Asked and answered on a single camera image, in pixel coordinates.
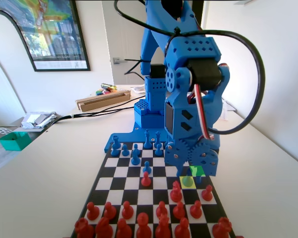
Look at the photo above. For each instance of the blue geared gripper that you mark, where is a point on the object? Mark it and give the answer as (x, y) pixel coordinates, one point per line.
(188, 154)

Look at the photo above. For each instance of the red chess queen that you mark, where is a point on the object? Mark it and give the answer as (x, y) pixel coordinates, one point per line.
(163, 228)

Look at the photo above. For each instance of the red chess bishop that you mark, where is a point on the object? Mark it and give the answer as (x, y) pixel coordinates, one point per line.
(124, 229)
(182, 229)

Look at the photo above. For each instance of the blue chess queen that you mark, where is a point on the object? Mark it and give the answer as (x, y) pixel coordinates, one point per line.
(158, 138)

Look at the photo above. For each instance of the green plastic bin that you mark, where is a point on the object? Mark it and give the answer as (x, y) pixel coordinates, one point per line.
(13, 142)

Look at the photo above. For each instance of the blue chess pawn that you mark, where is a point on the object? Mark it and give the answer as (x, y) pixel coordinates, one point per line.
(136, 146)
(146, 168)
(125, 151)
(159, 150)

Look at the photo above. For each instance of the white arched furniture panel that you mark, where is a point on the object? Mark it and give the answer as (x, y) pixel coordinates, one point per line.
(0, 32)

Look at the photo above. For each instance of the white paper sheet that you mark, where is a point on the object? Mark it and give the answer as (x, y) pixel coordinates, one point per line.
(137, 89)

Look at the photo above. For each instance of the blue chess king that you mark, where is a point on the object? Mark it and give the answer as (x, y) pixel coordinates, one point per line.
(146, 141)

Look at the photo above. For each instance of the blue chess pieces group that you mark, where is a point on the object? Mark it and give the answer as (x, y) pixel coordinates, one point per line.
(108, 147)

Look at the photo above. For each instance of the white door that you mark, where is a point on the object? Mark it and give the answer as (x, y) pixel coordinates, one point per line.
(124, 37)

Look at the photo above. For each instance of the black framed poster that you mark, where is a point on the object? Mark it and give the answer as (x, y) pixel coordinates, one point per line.
(54, 29)

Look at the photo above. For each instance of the red chess rook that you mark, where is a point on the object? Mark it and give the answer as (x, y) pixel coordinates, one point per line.
(84, 229)
(222, 228)

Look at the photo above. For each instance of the colourful marker set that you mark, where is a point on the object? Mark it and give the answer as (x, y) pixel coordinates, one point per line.
(106, 92)

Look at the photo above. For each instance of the black white chess board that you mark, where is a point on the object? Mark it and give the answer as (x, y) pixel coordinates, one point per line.
(131, 184)

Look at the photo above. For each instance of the blue chess knight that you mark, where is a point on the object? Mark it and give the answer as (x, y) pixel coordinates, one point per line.
(135, 158)

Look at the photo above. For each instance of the blue chess rook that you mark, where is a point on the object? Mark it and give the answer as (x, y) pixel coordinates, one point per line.
(115, 141)

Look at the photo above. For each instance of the yellow black tool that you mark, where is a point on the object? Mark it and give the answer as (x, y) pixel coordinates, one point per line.
(108, 86)

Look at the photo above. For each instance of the red chess king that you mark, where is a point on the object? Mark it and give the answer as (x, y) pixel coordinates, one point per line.
(143, 226)

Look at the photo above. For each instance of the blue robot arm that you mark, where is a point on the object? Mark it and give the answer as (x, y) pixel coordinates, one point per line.
(154, 37)

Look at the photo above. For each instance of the red chess pawn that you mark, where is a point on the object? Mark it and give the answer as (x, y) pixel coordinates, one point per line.
(162, 210)
(179, 211)
(93, 212)
(146, 180)
(127, 211)
(207, 194)
(110, 211)
(196, 210)

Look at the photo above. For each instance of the long cardboard box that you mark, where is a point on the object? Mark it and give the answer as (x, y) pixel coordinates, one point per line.
(101, 102)

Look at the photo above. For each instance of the red chess knight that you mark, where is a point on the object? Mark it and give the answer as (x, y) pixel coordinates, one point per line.
(175, 193)
(104, 229)

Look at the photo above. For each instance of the crumpled silver packaging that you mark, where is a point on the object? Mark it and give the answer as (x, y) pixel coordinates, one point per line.
(38, 119)

